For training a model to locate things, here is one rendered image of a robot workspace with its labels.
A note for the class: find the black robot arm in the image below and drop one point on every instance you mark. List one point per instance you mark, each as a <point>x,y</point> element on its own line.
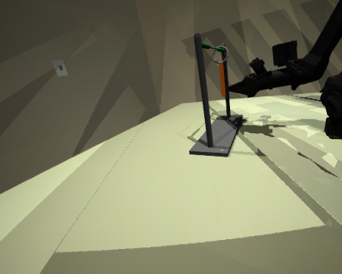
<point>311,68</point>

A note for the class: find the orange-brown handle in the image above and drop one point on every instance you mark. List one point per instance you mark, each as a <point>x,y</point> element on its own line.
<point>221,69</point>

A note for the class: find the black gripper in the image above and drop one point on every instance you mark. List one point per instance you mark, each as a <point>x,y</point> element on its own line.
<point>250,85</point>

